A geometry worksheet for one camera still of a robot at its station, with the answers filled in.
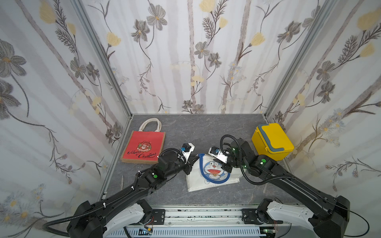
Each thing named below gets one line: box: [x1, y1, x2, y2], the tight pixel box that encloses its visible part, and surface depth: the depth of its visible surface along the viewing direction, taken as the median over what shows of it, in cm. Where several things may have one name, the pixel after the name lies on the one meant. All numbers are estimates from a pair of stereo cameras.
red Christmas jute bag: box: [120, 118, 166, 165], surface depth 104 cm
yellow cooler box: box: [251, 122, 295, 162], surface depth 90 cm
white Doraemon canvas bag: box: [186, 153, 244, 192], surface depth 80 cm
